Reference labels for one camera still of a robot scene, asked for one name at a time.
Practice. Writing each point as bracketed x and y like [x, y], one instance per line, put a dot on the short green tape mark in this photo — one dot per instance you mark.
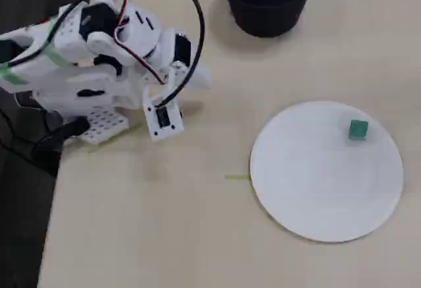
[237, 177]

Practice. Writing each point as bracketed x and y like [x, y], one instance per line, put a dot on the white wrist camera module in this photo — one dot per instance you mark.
[164, 120]

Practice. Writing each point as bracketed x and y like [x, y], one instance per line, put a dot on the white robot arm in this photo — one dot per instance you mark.
[65, 81]

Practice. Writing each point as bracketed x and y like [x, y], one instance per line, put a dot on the white round plate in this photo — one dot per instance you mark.
[322, 182]

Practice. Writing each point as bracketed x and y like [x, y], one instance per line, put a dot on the white perforated base plate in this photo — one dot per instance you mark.
[105, 125]

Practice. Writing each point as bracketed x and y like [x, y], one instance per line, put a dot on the black table clamp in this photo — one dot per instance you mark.
[56, 140]

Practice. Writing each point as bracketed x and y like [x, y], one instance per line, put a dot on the green tape strip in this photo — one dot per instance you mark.
[54, 49]
[11, 75]

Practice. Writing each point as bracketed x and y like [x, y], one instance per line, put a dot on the black round bin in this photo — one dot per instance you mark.
[266, 12]

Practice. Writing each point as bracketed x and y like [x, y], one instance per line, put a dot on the green cube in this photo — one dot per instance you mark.
[358, 130]

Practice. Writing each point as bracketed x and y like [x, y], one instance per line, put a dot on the long green tape mark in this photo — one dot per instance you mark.
[113, 139]

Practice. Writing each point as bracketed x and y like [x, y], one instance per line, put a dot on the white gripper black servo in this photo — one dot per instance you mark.
[181, 50]

